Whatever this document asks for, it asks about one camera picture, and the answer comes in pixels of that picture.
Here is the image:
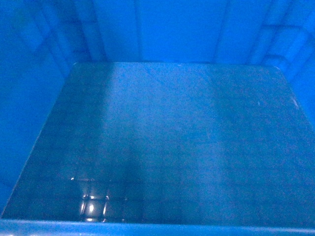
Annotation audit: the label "large blue plastic crate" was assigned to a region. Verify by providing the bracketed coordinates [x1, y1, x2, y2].
[0, 0, 315, 236]

